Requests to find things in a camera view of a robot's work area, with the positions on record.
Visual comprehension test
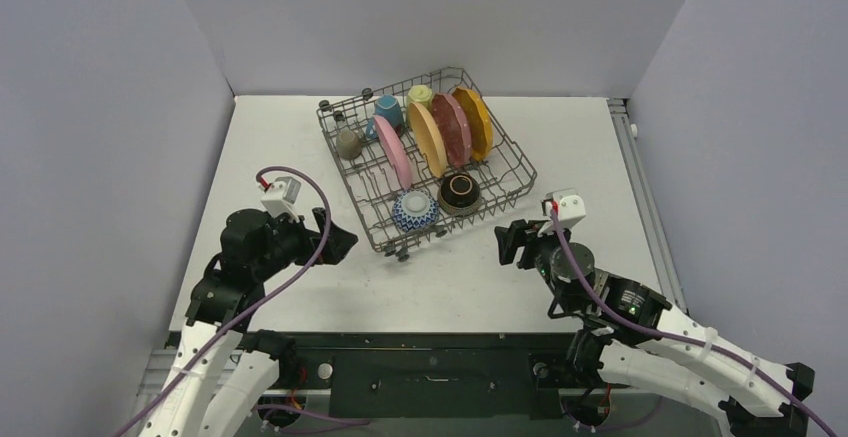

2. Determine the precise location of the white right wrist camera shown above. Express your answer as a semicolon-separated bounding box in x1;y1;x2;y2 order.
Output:
537;188;587;237

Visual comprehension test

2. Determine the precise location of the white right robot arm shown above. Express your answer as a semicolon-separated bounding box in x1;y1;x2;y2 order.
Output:
494;220;815;436

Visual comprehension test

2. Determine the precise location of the yellow polka dot plate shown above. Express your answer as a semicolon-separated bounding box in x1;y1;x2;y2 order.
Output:
452;87;494;162

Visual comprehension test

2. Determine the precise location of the light pink smooth plate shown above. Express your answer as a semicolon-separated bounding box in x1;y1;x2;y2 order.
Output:
373;115;412;190

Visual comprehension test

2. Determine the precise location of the cream plate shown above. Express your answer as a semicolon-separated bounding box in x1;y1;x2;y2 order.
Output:
407;103;448;178

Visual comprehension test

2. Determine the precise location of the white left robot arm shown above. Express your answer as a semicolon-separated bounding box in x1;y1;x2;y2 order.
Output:
140;208;358;436

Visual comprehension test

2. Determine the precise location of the orange patterned small bowl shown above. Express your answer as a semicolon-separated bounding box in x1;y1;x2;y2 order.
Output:
391;189;440;233

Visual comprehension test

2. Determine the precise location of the grey wire dish rack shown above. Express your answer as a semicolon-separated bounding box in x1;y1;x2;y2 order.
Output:
315;66;539;263

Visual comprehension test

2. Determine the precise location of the small grey-green mug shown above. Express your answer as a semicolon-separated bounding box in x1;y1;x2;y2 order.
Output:
335;128;363;161

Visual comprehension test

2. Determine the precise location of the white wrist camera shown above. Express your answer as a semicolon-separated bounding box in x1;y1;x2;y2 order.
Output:
537;188;587;237
260;177;301;221

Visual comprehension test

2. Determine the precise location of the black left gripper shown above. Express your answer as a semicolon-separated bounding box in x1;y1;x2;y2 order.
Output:
253;207;356;280

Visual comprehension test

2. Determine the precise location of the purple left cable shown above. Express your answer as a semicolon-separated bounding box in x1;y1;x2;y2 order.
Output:
109;166;372;437

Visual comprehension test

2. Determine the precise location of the aluminium side rail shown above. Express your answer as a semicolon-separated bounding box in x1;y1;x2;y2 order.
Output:
607;98;689;314

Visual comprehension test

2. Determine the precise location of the black table frame rail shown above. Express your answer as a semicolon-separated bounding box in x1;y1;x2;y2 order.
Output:
265;332;605;419

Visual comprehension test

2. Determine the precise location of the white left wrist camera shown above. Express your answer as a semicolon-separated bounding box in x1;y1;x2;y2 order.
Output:
260;177;301;221

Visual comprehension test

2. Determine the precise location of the dark patterned cream bowl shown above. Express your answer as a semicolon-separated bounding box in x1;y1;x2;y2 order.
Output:
437;172;483;216

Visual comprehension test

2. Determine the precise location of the pale yellow mug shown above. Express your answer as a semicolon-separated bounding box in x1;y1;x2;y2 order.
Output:
405;84;435;110

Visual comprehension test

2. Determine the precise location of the blue mug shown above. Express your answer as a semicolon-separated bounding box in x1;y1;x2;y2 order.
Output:
364;95;405;141

